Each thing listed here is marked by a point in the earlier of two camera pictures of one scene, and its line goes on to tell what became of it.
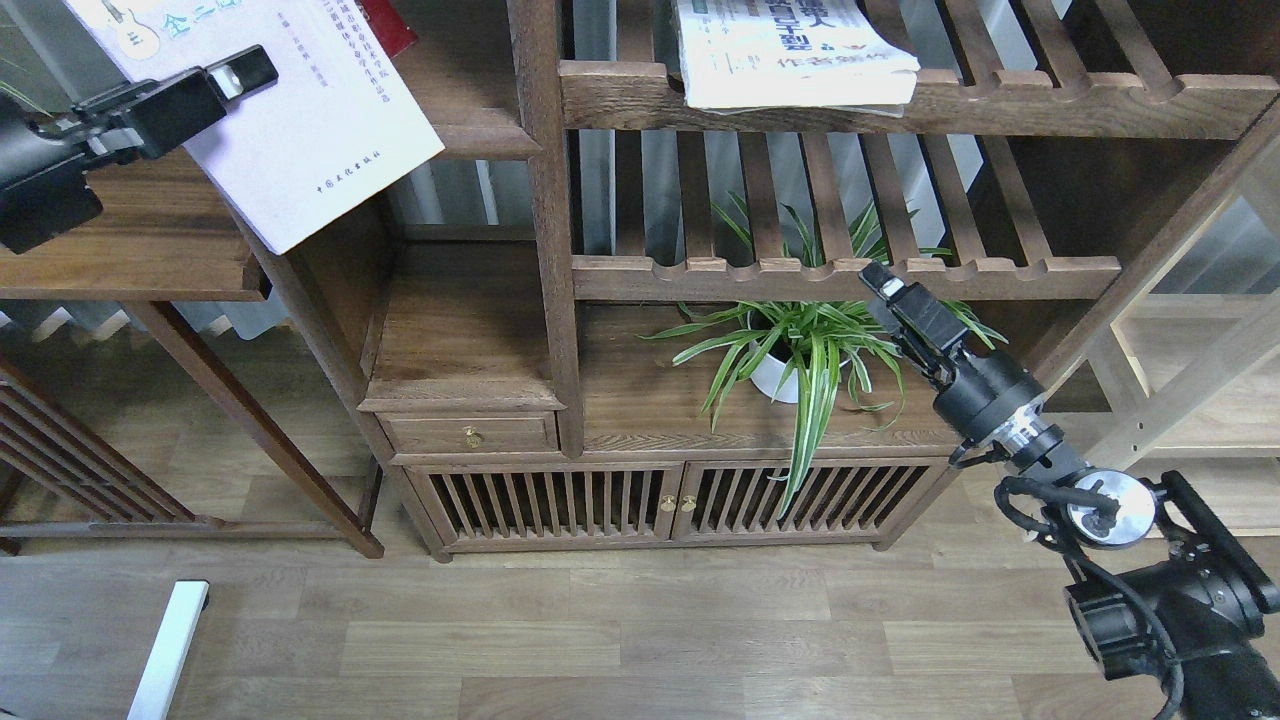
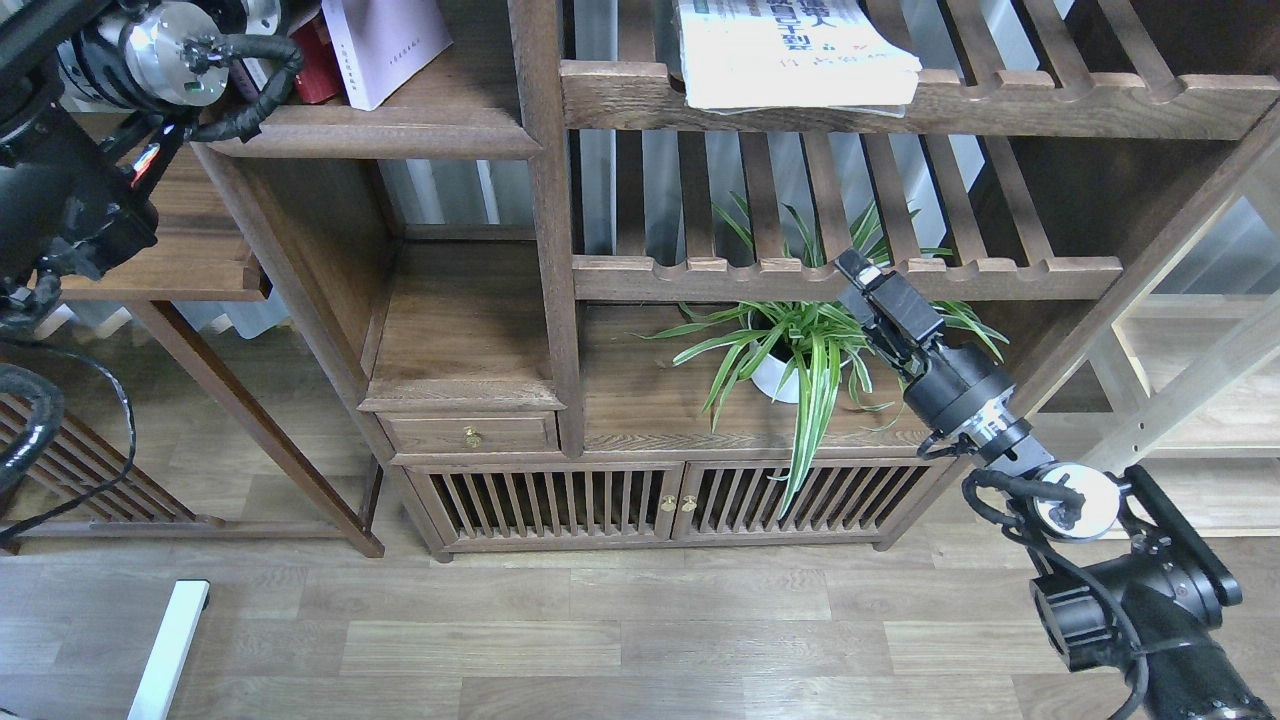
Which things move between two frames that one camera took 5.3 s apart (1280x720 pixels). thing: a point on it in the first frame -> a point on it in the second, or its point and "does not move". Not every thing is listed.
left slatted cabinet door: [550, 502] does not move
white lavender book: [340, 120] -> [381, 44]
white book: [820, 55] does not move
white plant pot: [750, 325] -> [769, 377]
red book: [387, 24] -> [317, 78]
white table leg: [166, 658] does not move
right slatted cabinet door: [855, 499] does not move
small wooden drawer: [471, 431] does not move
